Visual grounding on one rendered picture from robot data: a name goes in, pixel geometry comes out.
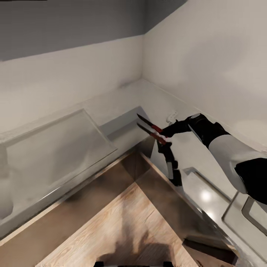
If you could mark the burner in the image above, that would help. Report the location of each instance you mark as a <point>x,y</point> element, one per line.
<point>249,221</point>

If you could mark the drop in sink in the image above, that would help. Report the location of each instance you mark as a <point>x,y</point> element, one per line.
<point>36,163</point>

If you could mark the oven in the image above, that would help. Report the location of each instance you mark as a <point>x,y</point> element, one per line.
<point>210,256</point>

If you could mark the parer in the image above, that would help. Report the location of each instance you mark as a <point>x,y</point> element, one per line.
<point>150,124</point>

